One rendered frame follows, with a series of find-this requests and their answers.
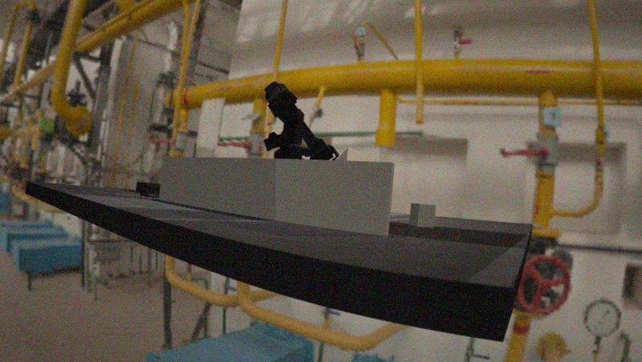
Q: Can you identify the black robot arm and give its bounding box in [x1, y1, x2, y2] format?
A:
[264, 81, 339, 160]

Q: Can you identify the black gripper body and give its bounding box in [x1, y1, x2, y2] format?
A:
[274, 127, 311, 159]

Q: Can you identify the grey rectangular panel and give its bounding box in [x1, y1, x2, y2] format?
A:
[159, 157, 395, 236]

